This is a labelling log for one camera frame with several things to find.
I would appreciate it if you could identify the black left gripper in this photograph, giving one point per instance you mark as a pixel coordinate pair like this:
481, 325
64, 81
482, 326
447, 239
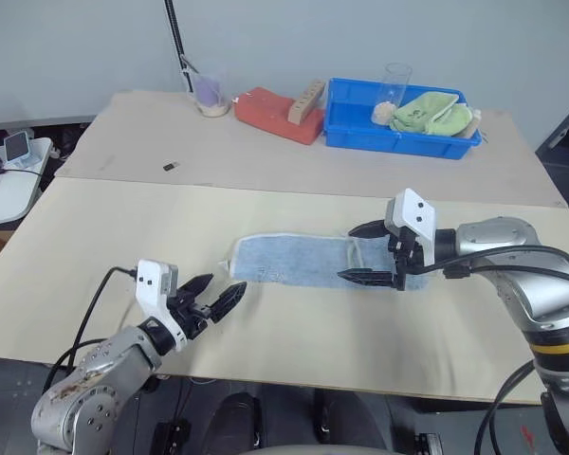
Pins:
192, 313

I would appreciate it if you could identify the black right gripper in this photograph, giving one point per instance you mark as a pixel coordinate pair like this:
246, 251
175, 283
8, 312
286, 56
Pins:
405, 251

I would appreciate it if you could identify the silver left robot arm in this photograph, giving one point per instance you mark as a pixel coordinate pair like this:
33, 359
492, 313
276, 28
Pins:
99, 379

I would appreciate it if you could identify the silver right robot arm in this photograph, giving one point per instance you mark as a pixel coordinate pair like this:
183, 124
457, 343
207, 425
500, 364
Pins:
526, 294

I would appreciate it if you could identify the light blue towel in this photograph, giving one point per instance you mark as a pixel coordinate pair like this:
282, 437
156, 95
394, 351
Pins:
289, 260

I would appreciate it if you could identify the orange folded towel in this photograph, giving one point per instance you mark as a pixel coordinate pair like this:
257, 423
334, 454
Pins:
265, 111

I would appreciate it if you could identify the dark rounded shape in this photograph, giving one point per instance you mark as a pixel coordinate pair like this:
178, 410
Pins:
343, 417
234, 419

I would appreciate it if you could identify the small black clip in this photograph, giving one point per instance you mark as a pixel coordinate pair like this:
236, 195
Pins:
170, 166

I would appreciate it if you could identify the blue plastic bin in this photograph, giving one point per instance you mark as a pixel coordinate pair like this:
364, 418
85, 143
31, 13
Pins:
351, 118

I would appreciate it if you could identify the beige fluffy ball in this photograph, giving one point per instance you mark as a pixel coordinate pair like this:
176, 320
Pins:
383, 114

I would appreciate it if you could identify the green folded cloth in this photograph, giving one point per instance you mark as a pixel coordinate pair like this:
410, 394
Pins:
422, 109
450, 124

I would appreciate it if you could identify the wooden block with holes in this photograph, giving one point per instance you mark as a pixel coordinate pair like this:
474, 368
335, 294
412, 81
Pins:
303, 102

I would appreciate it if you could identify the tall clear glass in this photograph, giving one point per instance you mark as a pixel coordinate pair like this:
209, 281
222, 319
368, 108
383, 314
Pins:
397, 80

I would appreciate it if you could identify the clear plastic cup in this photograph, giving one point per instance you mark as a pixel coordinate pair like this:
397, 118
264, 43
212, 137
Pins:
223, 95

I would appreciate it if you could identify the white side table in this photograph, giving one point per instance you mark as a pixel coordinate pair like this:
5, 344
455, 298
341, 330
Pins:
14, 194

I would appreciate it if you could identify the small white screen device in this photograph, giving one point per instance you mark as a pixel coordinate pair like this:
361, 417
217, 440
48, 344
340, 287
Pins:
18, 148

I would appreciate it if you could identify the black lamp pole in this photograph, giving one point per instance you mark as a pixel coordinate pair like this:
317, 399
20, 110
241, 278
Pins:
176, 33

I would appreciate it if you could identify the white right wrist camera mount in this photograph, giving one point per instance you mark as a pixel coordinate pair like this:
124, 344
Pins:
415, 213

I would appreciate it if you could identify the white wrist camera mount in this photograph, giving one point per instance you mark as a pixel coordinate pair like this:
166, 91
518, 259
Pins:
149, 284
415, 213

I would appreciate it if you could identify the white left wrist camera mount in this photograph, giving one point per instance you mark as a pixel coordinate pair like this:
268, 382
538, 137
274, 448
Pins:
149, 284

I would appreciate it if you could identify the dark metal frame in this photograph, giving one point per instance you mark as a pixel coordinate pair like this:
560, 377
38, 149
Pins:
566, 118

